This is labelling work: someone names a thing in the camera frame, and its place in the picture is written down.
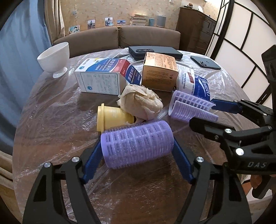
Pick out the person's right hand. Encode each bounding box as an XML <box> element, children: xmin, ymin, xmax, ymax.
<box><xmin>251</xmin><ymin>174</ymin><xmax>263</xmax><ymax>190</ymax></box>

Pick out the black framed white screen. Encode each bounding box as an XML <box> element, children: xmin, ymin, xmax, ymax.
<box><xmin>206</xmin><ymin>0</ymin><xmax>276</xmax><ymax>104</ymax></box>

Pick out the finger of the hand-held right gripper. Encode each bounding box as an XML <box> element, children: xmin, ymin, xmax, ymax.
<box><xmin>210</xmin><ymin>99</ymin><xmax>276</xmax><ymax>126</ymax></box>
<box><xmin>189</xmin><ymin>117</ymin><xmax>273</xmax><ymax>149</ymax></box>

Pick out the yellow plastic cup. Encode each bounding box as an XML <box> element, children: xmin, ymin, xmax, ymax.
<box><xmin>96</xmin><ymin>103</ymin><xmax>135</xmax><ymax>133</ymax></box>

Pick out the white footed bowl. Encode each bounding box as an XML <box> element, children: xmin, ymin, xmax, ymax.
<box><xmin>37</xmin><ymin>42</ymin><xmax>70</xmax><ymax>78</ymax></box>

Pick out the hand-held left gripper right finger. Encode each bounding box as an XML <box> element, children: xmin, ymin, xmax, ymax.
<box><xmin>171</xmin><ymin>138</ymin><xmax>253</xmax><ymax>224</ymax></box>

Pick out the stack of books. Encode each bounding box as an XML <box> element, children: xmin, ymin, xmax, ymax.
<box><xmin>130</xmin><ymin>15</ymin><xmax>149</xmax><ymax>26</ymax></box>

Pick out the long black case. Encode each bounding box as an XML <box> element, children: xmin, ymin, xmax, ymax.
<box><xmin>129</xmin><ymin>46</ymin><xmax>183</xmax><ymax>60</ymax></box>

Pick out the brown cardboard box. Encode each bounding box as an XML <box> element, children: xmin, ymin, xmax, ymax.
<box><xmin>142</xmin><ymin>52</ymin><xmax>179</xmax><ymax>93</ymax></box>

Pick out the brown sofa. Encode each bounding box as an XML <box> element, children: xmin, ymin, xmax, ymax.
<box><xmin>53</xmin><ymin>25</ymin><xmax>181</xmax><ymax>58</ymax></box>

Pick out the beige curtain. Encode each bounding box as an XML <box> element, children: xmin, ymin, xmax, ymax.
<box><xmin>44</xmin><ymin>0</ymin><xmax>65</xmax><ymax>47</ymax></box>

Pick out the dark wooden cabinet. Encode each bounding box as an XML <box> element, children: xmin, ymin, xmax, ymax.
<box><xmin>176</xmin><ymin>6</ymin><xmax>217</xmax><ymax>55</ymax></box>

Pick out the blue curtain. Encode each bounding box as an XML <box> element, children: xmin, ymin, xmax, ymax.
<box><xmin>0</xmin><ymin>9</ymin><xmax>52</xmax><ymax>155</ymax></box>

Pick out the dark smartphone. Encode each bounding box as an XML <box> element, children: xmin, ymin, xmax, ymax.
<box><xmin>190</xmin><ymin>55</ymin><xmax>221</xmax><ymax>70</ymax></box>

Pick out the large purple hair roller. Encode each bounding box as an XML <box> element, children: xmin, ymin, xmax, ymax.
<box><xmin>100</xmin><ymin>120</ymin><xmax>175</xmax><ymax>169</ymax></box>

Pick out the beige tissue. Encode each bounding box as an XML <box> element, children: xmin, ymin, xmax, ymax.
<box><xmin>117</xmin><ymin>84</ymin><xmax>164</xmax><ymax>124</ymax></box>

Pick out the white and blue tissue packet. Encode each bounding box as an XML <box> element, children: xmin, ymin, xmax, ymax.
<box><xmin>176</xmin><ymin>65</ymin><xmax>214</xmax><ymax>101</ymax></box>

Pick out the split purple hair roller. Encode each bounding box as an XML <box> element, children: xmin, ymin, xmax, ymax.
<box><xmin>168</xmin><ymin>90</ymin><xmax>219</xmax><ymax>123</ymax></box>

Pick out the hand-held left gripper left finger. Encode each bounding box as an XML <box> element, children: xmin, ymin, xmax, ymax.
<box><xmin>23</xmin><ymin>141</ymin><xmax>103</xmax><ymax>224</ymax></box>

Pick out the white and blue medicine box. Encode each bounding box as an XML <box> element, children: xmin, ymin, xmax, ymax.
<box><xmin>74</xmin><ymin>58</ymin><xmax>142</xmax><ymax>95</ymax></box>

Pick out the beige cloth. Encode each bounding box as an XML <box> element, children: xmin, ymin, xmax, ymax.
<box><xmin>0</xmin><ymin>151</ymin><xmax>20</xmax><ymax>194</ymax></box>

